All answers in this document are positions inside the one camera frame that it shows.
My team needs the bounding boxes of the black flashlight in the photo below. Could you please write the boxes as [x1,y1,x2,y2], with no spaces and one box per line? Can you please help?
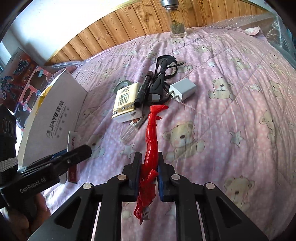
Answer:
[133,71,153,108]

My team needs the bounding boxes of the black sunglasses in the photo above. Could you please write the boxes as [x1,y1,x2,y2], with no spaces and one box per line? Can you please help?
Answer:
[147,55,184,105]

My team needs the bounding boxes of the person's left hand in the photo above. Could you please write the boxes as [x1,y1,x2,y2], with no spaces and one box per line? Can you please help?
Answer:
[1,193,51,240]

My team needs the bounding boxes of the white cardboard box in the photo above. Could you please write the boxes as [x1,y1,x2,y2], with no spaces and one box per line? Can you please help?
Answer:
[18,70,87,166]

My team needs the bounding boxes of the small lip balm tube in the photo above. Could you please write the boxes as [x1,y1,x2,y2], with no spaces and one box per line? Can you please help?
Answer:
[130,114,148,130]

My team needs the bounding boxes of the beige tissue pack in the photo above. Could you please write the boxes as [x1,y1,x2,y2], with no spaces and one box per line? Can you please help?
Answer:
[111,82,142,123]

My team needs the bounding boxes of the washing machine toy box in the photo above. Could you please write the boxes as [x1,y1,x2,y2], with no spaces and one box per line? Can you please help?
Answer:
[14,67,53,131]

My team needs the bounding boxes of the green tape roll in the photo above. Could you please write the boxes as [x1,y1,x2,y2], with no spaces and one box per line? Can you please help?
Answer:
[113,80,132,94]

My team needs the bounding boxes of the pink bear quilt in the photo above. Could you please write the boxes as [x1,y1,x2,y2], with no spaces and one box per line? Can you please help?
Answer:
[41,26,296,241]

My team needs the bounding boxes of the white charger plug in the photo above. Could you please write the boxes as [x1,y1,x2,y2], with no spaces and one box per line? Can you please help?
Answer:
[166,78,197,103]

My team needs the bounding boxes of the robot toy box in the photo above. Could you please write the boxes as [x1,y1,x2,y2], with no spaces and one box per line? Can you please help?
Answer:
[1,48,37,112]

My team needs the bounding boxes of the glass jar with lid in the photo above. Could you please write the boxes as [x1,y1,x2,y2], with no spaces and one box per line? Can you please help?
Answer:
[160,0,187,38]

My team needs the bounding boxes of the small pink cloth piece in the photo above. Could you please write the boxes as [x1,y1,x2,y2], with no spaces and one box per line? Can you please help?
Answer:
[244,26,261,36]

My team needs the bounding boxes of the clear plastic bag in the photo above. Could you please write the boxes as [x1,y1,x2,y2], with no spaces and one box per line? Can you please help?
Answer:
[208,13,295,67]

